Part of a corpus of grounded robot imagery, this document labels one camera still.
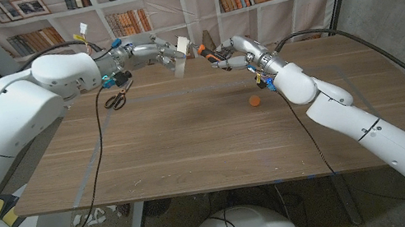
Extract printed bookshelf backdrop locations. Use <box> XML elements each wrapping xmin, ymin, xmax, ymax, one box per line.
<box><xmin>0</xmin><ymin>0</ymin><xmax>372</xmax><ymax>119</ymax></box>

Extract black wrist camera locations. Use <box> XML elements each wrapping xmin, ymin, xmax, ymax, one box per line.
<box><xmin>253</xmin><ymin>69</ymin><xmax>277</xmax><ymax>95</ymax></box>
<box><xmin>100</xmin><ymin>69</ymin><xmax>135</xmax><ymax>92</ymax></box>

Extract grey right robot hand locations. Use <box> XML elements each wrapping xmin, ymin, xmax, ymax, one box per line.
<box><xmin>207</xmin><ymin>28</ymin><xmax>284</xmax><ymax>86</ymax></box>

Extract small orange ball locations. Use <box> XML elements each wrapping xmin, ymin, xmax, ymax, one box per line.
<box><xmin>247</xmin><ymin>93</ymin><xmax>263</xmax><ymax>109</ymax></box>

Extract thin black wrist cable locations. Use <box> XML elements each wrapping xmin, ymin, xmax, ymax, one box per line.
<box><xmin>277</xmin><ymin>69</ymin><xmax>405</xmax><ymax>227</ymax></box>
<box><xmin>0</xmin><ymin>86</ymin><xmax>130</xmax><ymax>227</ymax></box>

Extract black orange handled scissors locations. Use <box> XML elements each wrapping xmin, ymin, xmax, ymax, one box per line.
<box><xmin>100</xmin><ymin>79</ymin><xmax>138</xmax><ymax>113</ymax></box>

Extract thin black left wrist cable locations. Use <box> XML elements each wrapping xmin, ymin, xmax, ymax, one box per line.
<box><xmin>0</xmin><ymin>86</ymin><xmax>130</xmax><ymax>227</ymax></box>

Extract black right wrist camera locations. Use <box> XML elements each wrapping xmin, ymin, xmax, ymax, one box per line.
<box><xmin>253</xmin><ymin>69</ymin><xmax>277</xmax><ymax>95</ymax></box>

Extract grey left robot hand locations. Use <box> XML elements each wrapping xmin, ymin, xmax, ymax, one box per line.
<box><xmin>105</xmin><ymin>28</ymin><xmax>195</xmax><ymax>82</ymax></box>

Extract orange black screwdriver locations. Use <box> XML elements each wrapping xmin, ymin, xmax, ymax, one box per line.
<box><xmin>188</xmin><ymin>38</ymin><xmax>231</xmax><ymax>76</ymax></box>

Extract white paper scraps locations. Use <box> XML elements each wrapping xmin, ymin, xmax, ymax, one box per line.
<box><xmin>70</xmin><ymin>203</ymin><xmax>123</xmax><ymax>227</ymax></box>

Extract dark grey table leg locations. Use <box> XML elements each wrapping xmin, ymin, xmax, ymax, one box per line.
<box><xmin>328</xmin><ymin>169</ymin><xmax>364</xmax><ymax>227</ymax></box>

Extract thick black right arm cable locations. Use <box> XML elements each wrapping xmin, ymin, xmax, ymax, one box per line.
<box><xmin>272</xmin><ymin>12</ymin><xmax>405</xmax><ymax>145</ymax></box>

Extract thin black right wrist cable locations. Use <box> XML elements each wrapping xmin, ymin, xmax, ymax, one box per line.
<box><xmin>277</xmin><ymin>69</ymin><xmax>405</xmax><ymax>227</ymax></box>

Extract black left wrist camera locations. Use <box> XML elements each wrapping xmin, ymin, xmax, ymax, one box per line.
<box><xmin>100</xmin><ymin>69</ymin><xmax>135</xmax><ymax>92</ymax></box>

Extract cream masking tape roll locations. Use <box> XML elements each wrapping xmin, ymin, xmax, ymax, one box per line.
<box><xmin>167</xmin><ymin>34</ymin><xmax>198</xmax><ymax>80</ymax></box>

